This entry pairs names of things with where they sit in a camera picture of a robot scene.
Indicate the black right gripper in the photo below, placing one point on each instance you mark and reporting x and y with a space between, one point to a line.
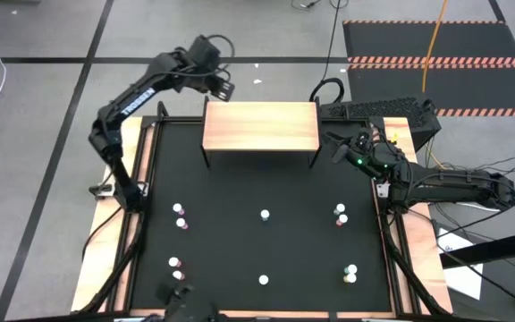
374 158

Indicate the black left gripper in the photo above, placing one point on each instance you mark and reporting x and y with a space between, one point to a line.
199 75

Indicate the teal medicine bottle white cap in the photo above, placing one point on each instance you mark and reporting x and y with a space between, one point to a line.
340 208
352 268

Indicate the pink medicine bottle white cap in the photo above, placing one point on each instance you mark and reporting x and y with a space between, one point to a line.
181 222
177 208

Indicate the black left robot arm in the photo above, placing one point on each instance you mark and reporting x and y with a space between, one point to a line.
137 96

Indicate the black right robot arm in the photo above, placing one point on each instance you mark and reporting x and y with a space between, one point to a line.
454 185

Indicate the wooden shelf black metal legs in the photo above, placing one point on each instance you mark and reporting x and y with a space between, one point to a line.
262 125

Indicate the black perforated case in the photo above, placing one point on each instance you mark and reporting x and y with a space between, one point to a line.
387 107

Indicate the black table mat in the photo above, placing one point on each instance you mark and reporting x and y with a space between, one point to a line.
257 250

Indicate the black floor mat striped edge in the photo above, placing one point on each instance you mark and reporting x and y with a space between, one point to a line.
485 87
463 42

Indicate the white paper sheet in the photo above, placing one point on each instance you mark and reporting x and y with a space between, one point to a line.
463 282

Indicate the black beam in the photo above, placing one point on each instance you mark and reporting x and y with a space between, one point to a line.
499 248

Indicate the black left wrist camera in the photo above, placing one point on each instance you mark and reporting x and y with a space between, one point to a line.
206 49

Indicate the black metal table frame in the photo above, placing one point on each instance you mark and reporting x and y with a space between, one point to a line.
414 273

